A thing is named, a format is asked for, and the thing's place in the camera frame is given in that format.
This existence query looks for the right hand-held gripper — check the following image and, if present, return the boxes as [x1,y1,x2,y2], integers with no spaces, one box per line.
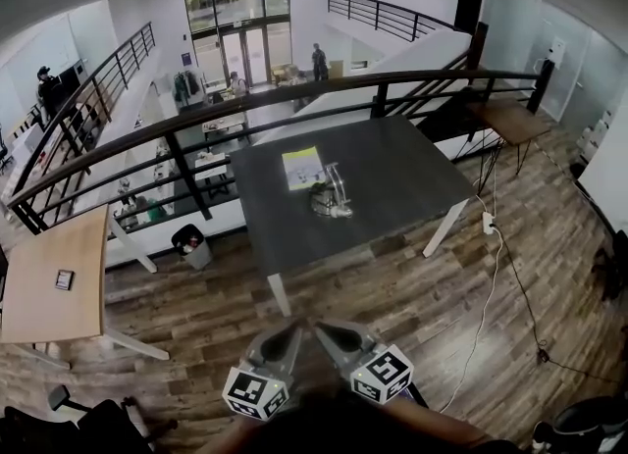
[313,319,416,406]

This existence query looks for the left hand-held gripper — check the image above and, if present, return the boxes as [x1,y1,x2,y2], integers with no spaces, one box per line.
[221,319,305,423]

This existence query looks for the small metal device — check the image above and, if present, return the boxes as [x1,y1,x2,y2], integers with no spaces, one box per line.
[307,161,355,221]

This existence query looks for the person's left forearm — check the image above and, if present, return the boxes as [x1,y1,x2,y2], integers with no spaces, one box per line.
[195,412,261,454]

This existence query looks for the person's right forearm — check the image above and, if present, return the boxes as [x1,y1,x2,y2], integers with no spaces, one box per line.
[382,392,497,451]

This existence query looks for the person's dark shirt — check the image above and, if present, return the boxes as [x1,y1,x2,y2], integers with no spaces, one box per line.
[244,385,393,454]

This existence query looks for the grey trash bin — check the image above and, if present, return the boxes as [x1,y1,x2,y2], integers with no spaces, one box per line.
[170,223,215,272]

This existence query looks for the dark grey table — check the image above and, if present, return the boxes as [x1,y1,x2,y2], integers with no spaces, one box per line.
[229,114,478,318]

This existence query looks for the yellow-green booklet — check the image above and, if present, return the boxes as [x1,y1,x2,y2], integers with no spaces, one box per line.
[281,145,326,193]

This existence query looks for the black office chair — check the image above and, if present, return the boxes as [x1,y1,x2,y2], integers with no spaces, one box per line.
[0,384,179,454]

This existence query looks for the white downstairs table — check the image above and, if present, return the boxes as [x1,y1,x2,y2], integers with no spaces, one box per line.
[193,151,233,184]

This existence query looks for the wooden downstairs table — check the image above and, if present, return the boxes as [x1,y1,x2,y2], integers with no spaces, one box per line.
[201,115,247,142]

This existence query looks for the black staircase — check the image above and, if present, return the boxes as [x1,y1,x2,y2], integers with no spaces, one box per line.
[416,88,492,145]

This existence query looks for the dark rounded chair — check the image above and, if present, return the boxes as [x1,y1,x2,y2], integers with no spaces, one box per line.
[532,394,628,454]

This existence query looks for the brown cardboard boxes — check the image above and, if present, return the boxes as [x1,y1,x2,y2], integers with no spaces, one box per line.
[270,63,309,87]

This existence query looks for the clothes rack with coats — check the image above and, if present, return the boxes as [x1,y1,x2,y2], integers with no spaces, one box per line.
[171,69,203,111]

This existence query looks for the small brown side table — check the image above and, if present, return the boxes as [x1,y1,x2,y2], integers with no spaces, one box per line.
[465,97,552,177]

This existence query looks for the curved black handrail railing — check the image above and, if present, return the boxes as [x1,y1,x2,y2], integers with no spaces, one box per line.
[7,59,556,236]

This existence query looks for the black metal railing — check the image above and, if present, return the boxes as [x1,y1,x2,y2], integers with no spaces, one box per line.
[19,22,157,184]
[325,0,468,44]

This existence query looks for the glass entrance doors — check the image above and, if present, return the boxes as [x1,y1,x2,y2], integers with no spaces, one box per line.
[183,0,294,89]

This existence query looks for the tall black doorway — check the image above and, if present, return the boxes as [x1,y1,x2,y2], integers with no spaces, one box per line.
[453,0,487,35]

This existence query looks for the white power cable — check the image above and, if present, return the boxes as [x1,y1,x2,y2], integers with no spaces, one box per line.
[438,147,507,414]

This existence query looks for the black floor cable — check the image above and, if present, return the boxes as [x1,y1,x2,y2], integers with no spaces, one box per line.
[494,226,628,387]

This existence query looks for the white wall-mounted box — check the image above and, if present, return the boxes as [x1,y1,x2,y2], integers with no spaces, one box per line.
[548,35,569,70]

